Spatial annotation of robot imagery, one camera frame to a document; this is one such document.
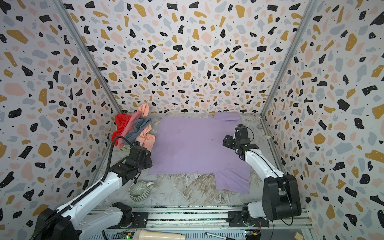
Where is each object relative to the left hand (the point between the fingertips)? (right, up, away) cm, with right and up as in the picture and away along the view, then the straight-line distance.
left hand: (148, 156), depth 83 cm
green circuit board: (-6, -35, -13) cm, 37 cm away
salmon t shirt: (-5, +9, +10) cm, 14 cm away
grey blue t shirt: (-10, +18, +11) cm, 23 cm away
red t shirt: (-26, +21, +19) cm, 38 cm away
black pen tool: (+38, -35, -13) cm, 53 cm away
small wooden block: (+74, -34, -14) cm, 83 cm away
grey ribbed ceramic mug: (-5, -19, -1) cm, 20 cm away
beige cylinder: (+3, -32, -17) cm, 36 cm away
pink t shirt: (-16, +15, +9) cm, 24 cm away
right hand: (+45, +10, +6) cm, 46 cm away
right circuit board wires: (+53, -35, -12) cm, 65 cm away
